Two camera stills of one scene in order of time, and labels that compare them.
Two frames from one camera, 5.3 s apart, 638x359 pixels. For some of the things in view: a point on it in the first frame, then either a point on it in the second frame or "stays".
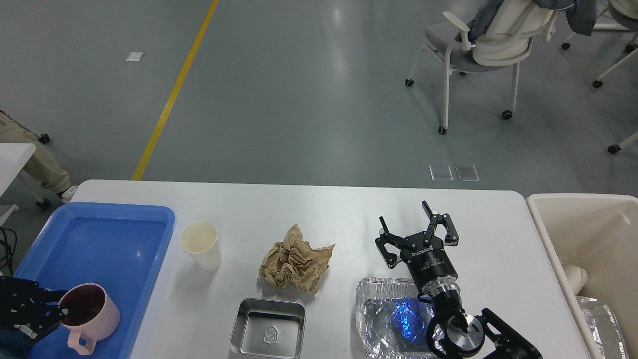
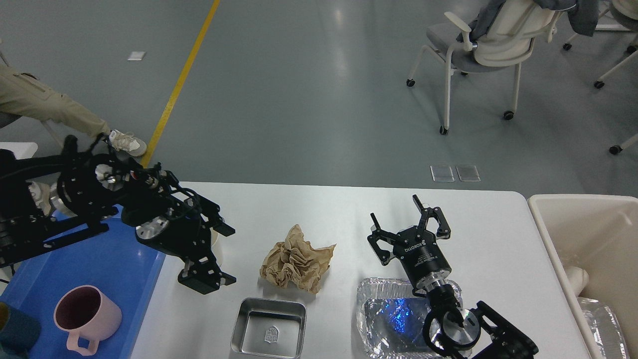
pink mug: (92, 315) stays
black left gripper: (19, 307) -> (182, 228)
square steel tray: (267, 329) stays
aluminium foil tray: (391, 322) stays
